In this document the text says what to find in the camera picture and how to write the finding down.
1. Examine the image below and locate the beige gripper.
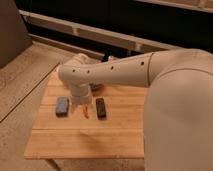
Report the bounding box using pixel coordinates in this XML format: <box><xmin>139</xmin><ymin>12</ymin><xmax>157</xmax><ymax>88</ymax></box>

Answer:
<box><xmin>70</xmin><ymin>84</ymin><xmax>92</xmax><ymax>119</ymax></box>

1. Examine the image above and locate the cream ceramic cup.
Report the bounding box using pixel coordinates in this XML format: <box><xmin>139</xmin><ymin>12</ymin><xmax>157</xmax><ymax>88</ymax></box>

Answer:
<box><xmin>72</xmin><ymin>53</ymin><xmax>96</xmax><ymax>64</ymax></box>

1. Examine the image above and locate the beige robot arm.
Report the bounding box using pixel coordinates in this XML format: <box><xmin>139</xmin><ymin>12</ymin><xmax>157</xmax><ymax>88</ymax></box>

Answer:
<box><xmin>58</xmin><ymin>49</ymin><xmax>213</xmax><ymax>171</ymax></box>

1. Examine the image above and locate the black remote control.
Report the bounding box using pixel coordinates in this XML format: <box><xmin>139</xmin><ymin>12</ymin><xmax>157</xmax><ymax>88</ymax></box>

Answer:
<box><xmin>96</xmin><ymin>98</ymin><xmax>106</xmax><ymax>119</ymax></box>

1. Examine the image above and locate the black bowl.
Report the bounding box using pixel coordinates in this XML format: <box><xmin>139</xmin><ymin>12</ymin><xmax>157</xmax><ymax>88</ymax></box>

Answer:
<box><xmin>90</xmin><ymin>83</ymin><xmax>103</xmax><ymax>91</ymax></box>

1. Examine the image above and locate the wooden folding table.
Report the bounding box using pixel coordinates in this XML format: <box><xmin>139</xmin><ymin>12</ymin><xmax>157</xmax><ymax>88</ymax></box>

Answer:
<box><xmin>24</xmin><ymin>72</ymin><xmax>147</xmax><ymax>159</ymax></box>

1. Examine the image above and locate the grey chair back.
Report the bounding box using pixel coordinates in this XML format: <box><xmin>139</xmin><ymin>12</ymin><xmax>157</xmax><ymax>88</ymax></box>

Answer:
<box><xmin>0</xmin><ymin>0</ymin><xmax>32</xmax><ymax>68</ymax></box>

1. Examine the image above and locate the white window rail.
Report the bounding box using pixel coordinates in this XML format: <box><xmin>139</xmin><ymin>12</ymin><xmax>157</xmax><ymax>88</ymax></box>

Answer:
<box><xmin>19</xmin><ymin>10</ymin><xmax>179</xmax><ymax>53</ymax></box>

